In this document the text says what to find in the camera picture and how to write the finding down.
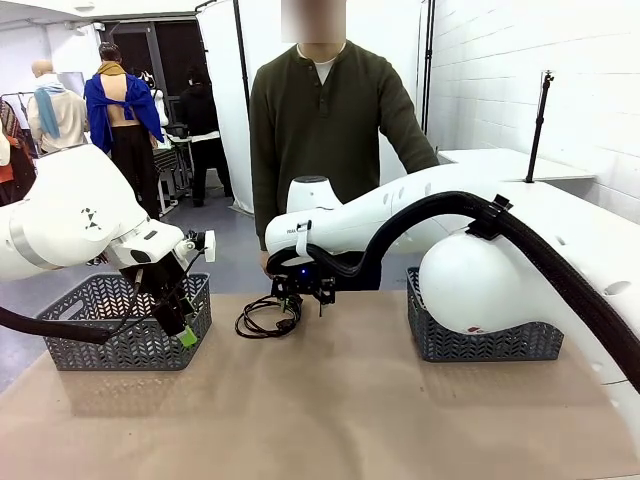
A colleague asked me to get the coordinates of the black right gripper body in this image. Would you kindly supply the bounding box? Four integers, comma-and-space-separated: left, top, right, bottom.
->
284, 266, 326, 296

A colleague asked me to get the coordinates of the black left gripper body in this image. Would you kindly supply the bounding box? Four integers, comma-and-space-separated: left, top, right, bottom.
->
119, 249, 191, 309

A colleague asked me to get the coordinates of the thick black cable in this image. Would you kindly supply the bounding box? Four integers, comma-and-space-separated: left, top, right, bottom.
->
234, 293, 304, 340

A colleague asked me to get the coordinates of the person's right forearm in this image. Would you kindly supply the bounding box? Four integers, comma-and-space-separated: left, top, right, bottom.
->
249, 184, 275, 254

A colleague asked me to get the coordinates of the grey plastic lattice basket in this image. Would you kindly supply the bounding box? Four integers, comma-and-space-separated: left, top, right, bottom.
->
36, 271, 213, 373
405, 265, 566, 364

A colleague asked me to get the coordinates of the person in dark green henley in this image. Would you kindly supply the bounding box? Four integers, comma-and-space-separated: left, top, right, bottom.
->
248, 0, 442, 293

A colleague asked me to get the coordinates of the small white background desk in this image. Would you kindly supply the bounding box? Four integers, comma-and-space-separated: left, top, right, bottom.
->
153, 133, 197, 209

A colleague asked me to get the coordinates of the white humanoid figure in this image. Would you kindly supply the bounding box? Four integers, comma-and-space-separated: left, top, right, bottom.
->
138, 69, 169, 144

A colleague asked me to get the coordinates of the mannequin with blue shirt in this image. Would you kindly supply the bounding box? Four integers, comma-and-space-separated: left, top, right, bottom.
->
83, 42, 167, 222

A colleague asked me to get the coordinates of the mannequin with cream sweater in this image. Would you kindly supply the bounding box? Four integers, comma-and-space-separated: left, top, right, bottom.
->
27, 59, 92, 154

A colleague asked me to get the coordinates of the white table with tripod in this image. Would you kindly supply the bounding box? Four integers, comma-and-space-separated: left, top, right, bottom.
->
436, 147, 599, 185

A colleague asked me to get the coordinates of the dark glass doorway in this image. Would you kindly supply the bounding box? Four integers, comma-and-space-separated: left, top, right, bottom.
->
101, 19, 227, 172

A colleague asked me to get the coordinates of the black backdrop stand pole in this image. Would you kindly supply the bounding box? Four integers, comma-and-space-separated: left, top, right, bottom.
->
195, 0, 257, 101

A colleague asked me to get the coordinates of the white backdrop screen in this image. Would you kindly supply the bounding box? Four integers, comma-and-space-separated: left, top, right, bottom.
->
195, 0, 434, 217

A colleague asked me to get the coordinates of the black tripod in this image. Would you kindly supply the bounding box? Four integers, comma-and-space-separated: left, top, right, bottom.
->
524, 69, 558, 185

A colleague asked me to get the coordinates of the black light stand pole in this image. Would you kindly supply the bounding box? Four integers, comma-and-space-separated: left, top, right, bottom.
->
415, 0, 437, 151

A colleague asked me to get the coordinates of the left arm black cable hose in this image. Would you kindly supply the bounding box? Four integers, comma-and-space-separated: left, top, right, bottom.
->
0, 304, 112, 346

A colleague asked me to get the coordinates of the right arm black cable sleeve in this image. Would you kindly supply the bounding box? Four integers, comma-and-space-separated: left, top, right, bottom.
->
265, 190, 640, 397

